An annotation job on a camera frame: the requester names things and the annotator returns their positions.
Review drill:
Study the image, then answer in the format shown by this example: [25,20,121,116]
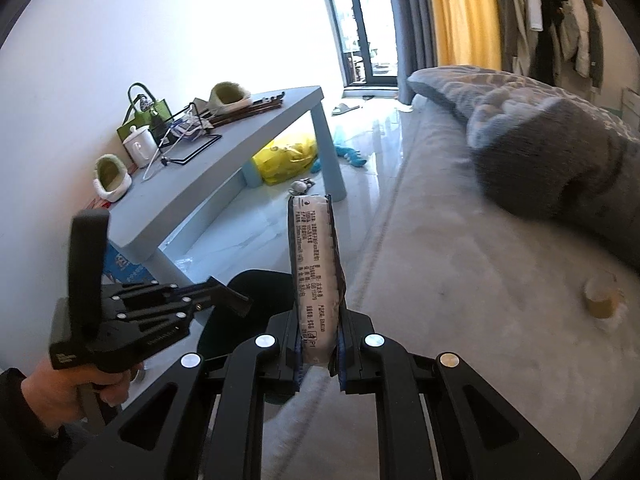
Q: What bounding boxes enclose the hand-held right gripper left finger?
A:
[57,310,306,480]

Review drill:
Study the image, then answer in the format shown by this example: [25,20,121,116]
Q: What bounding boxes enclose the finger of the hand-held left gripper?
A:
[102,276,223,312]
[117,285,252,333]

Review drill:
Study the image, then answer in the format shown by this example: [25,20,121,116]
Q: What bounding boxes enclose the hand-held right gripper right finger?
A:
[337,307,583,480]

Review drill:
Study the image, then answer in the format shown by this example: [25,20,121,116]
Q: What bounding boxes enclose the black waste bin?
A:
[196,269,297,361]

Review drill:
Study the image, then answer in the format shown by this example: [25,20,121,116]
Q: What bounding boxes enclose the blue white tissue pack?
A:
[287,194,347,377]

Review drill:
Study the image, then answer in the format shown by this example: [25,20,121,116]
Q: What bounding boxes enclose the person's left hand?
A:
[20,357,147,434]

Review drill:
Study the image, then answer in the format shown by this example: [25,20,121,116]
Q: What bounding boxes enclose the blue printed box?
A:
[102,245,156,286]

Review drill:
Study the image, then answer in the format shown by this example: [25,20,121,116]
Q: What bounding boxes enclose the green plush slipper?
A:
[207,81,253,116]
[94,154,133,204]

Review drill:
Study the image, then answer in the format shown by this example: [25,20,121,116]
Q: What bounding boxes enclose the grey bed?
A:
[260,95,640,480]

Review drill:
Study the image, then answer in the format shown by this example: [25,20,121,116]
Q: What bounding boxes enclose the white lidded mug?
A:
[122,124,160,169]

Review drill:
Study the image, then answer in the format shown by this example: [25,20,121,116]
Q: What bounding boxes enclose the light blue table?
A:
[90,85,348,306]

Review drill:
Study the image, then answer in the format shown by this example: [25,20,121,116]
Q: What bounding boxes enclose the yellow plastic bag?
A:
[251,131,320,186]

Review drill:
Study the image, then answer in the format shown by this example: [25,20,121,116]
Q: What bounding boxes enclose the green tote bag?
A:
[116,82,173,147]

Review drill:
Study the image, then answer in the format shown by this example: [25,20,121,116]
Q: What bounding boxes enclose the blue dinosaur toy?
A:
[310,144,370,175]

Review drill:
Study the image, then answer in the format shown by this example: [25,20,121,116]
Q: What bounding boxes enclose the brown wooden sticks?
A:
[207,91,286,127]

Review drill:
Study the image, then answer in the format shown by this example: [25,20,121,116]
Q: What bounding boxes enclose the brown tape roll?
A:
[582,272,626,320]

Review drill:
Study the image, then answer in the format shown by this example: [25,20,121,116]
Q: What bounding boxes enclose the grey fleece blanket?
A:
[407,65,640,248]

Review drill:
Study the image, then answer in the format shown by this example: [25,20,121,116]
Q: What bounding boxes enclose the glass balcony door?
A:
[317,0,401,92]

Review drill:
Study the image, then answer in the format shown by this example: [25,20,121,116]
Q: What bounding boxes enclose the grey curtain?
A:
[387,0,441,101]

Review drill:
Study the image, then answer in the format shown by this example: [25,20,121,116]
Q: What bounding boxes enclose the yellow curtain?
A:
[422,0,503,74]

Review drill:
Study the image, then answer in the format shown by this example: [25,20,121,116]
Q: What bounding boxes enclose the hanging grey coat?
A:
[492,0,531,79]

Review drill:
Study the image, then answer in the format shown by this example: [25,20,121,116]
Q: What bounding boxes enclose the hanging black jacket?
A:
[530,0,567,86]

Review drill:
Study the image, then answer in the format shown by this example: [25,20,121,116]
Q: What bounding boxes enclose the hanging grey garment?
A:
[580,0,607,89]

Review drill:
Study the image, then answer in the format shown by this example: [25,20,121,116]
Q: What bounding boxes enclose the hanging white puffer jacket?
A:
[555,0,592,79]

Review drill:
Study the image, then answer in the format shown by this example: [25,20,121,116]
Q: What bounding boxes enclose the white cable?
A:
[141,130,201,182]

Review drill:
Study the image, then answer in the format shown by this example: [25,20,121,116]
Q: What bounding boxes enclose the black wire rack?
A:
[150,100,223,167]

